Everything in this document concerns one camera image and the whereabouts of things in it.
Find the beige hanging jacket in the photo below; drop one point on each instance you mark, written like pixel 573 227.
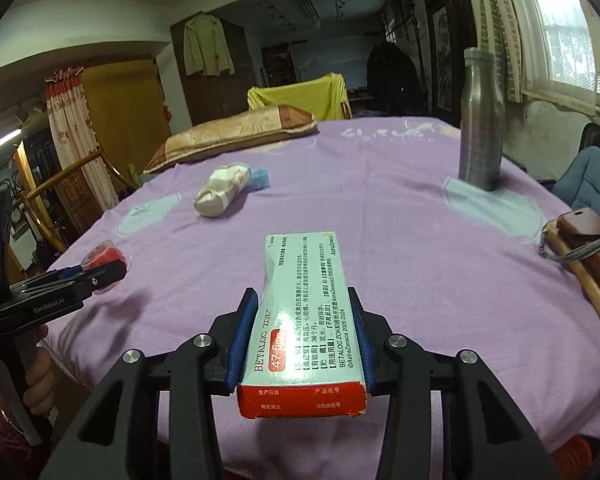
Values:
pixel 207 45

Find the person's left forearm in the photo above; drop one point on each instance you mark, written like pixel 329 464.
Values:
pixel 10 435

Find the brown leather wallet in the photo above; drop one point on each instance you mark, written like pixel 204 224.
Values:
pixel 595 255

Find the dark cabinet with picture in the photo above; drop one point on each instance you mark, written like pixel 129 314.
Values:
pixel 447 35

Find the orange wooden door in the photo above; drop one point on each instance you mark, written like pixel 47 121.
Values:
pixel 125 115

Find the brown satin pillow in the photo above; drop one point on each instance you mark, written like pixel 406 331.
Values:
pixel 230 135

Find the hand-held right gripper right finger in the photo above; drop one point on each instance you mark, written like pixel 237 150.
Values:
pixel 361 332

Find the yellow cloth covered chair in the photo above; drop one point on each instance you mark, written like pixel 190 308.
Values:
pixel 300 97

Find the white pouch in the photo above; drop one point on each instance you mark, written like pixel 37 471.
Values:
pixel 220 190

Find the red and white curtain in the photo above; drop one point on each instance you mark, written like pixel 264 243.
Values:
pixel 75 135

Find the silver metal bottle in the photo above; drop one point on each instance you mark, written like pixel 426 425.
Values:
pixel 480 130

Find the beige checked curtain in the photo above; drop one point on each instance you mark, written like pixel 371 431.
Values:
pixel 497 25

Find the person's left hand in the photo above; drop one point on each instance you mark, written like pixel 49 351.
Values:
pixel 40 370

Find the wooden rattan chair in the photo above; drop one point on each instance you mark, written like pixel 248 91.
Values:
pixel 60 182

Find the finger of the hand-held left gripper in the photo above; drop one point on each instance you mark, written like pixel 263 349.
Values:
pixel 107 275
pixel 55 278

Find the dark brown wardrobe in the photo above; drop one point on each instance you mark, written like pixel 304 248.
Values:
pixel 230 95

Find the orange plastic basket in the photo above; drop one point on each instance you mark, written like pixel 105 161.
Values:
pixel 572 455

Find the white medicine box red end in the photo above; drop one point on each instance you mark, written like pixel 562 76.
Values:
pixel 305 310

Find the blue cushioned chair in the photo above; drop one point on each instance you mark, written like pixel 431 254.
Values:
pixel 590 175

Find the window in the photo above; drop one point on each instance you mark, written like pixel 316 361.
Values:
pixel 565 35

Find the dark hanging coat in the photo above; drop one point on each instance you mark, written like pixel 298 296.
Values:
pixel 395 80

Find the purple blanket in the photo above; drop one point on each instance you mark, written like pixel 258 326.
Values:
pixel 380 200

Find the clear plastic cup red contents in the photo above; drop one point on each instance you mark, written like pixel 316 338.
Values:
pixel 102 255

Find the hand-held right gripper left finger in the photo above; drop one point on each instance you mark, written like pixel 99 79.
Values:
pixel 242 330

